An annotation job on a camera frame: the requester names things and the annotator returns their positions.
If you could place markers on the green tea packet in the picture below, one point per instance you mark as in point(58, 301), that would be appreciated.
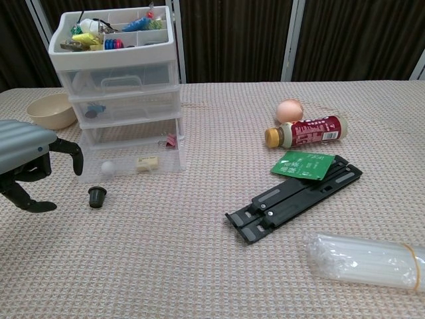
point(302, 165)

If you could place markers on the black round disc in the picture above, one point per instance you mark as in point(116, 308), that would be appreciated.
point(90, 114)

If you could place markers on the beige woven tablecloth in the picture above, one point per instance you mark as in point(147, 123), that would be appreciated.
point(166, 232)

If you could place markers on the clear drawer with eraser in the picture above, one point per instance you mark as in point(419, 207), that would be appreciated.
point(126, 156)

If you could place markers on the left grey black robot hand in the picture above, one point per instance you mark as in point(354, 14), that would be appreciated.
point(20, 143)

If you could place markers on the red label drink bottle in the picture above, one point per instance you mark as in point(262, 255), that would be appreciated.
point(312, 131)

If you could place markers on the metallic clip pile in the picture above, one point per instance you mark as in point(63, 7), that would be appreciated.
point(68, 44)

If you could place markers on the white round trinket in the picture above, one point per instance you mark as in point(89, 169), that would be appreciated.
point(89, 25)

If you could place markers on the black folding stand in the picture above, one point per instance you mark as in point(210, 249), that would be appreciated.
point(292, 199)

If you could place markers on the small black plastic cap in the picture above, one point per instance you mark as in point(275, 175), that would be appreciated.
point(97, 197)

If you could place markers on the beige bowl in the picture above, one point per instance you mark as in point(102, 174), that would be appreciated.
point(50, 114)

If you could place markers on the blue binder clip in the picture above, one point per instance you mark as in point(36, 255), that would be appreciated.
point(98, 108)

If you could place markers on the brown egg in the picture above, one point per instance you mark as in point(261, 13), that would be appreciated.
point(289, 110)

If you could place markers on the small white ball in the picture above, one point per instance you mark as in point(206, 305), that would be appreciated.
point(108, 167)

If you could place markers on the clear drawer with blue clip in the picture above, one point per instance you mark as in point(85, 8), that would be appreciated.
point(149, 106)

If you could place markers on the pink binder clip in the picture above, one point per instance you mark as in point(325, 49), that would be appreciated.
point(171, 141)

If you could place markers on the white partition post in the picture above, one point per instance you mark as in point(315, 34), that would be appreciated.
point(292, 40)
point(34, 13)
point(179, 40)
point(419, 68)

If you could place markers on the dark brown pleated curtain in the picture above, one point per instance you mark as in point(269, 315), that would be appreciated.
point(232, 36)

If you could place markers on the green mesh produce bag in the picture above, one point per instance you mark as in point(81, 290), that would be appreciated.
point(155, 24)

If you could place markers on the yellow rubber band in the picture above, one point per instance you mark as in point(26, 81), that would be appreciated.
point(415, 266)

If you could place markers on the beige eraser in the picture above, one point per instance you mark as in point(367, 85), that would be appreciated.
point(147, 163)

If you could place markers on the red mesh produce bag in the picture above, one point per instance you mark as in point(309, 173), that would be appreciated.
point(150, 14)

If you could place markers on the clear wrapped straw bundle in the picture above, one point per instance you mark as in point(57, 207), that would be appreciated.
point(362, 262)

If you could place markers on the white plastic drawer unit frame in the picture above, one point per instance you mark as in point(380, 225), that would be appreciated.
point(113, 56)

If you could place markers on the blue plastic packet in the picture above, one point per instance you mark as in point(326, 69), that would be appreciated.
point(136, 25)

